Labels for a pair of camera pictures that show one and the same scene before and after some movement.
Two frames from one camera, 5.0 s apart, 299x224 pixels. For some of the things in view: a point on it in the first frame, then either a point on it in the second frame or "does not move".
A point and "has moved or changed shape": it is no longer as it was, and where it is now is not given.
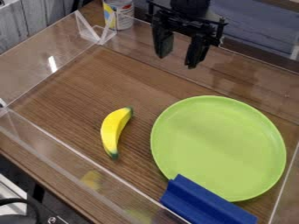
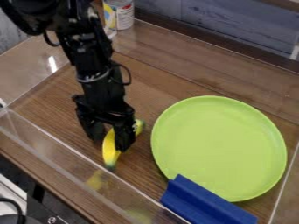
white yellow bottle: x=119 y=14 does not move
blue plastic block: x=201 y=206 does not move
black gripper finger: x=163 y=38 -> x=93 y=125
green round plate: x=221 y=143 does not move
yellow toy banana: x=111 y=127 has moved or changed shape
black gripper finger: x=198 y=51 -> x=125 y=134
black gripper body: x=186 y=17 -> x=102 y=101
